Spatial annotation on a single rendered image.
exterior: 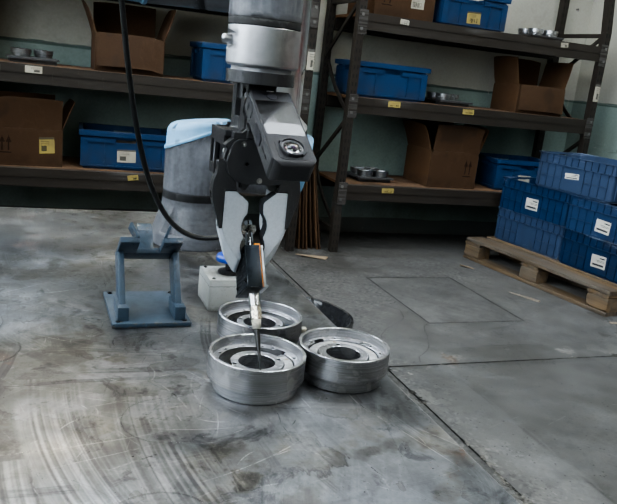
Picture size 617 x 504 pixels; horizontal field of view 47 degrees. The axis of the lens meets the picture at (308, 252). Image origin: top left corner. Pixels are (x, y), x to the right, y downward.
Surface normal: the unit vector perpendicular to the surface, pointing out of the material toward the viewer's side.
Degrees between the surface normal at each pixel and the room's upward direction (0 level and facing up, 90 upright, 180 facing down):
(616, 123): 90
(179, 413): 0
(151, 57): 84
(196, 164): 90
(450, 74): 90
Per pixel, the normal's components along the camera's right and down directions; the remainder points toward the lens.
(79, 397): 0.11, -0.96
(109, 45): 0.28, 0.13
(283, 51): 0.62, 0.27
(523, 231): -0.88, 0.02
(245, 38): -0.47, 0.17
